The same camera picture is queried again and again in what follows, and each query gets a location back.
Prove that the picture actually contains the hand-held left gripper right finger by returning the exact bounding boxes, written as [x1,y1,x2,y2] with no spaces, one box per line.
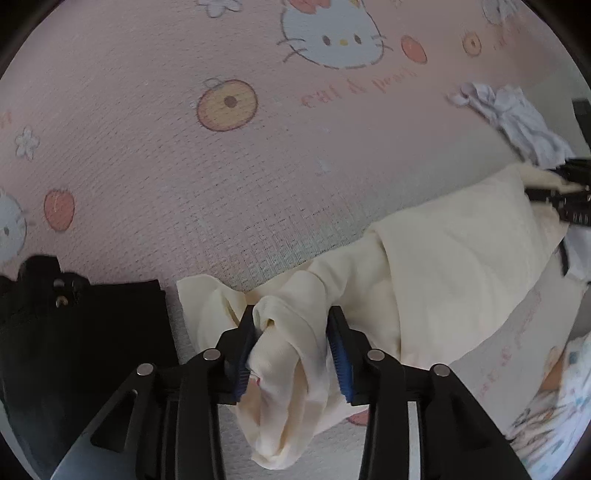
[326,305,533,480]

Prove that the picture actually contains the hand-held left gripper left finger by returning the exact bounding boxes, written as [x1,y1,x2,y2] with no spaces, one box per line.
[50,305,258,480]

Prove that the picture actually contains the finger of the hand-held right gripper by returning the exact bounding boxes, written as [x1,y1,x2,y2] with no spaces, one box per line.
[525,186,567,205]
[551,158,591,184]

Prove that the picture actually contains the white shirt with navy collar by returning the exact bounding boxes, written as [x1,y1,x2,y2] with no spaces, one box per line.
[447,82,591,289]

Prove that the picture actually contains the cream and pink shirt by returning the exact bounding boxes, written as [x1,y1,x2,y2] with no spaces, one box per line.
[176,165,573,472]

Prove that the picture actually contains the black garment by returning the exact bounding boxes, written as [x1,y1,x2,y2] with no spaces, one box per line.
[0,255,181,432]

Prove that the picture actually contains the pink printed blanket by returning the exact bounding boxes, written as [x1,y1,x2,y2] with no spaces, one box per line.
[0,0,591,480]

